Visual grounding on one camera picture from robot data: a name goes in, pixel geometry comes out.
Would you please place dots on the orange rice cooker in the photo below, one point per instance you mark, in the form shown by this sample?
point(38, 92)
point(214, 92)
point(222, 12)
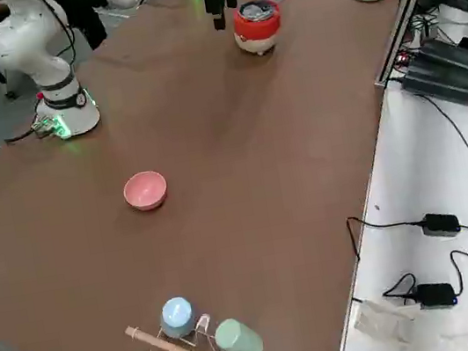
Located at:
point(257, 27)

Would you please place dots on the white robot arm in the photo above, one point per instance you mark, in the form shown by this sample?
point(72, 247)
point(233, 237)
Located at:
point(27, 52)

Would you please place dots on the pink bowl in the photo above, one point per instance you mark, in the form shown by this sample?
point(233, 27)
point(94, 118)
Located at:
point(145, 191)

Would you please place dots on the black finned power supply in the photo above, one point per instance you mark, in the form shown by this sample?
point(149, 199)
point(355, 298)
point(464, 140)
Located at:
point(442, 84)
point(456, 58)

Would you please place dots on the white bucket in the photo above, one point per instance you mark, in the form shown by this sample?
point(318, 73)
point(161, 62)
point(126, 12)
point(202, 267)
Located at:
point(460, 15)

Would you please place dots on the black power adapter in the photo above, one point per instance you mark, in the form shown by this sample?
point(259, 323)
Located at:
point(435, 295)
point(441, 223)

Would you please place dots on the blue cup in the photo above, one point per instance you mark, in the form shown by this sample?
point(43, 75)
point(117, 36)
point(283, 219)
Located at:
point(177, 316)

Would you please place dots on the green cup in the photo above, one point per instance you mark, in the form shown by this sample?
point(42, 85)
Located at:
point(239, 344)

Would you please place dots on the clear plastic bag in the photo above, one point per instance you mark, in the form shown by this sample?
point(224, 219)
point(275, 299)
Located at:
point(386, 320)

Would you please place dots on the aluminium frame post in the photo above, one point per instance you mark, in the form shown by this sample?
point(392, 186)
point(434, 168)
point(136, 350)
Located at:
point(398, 31)

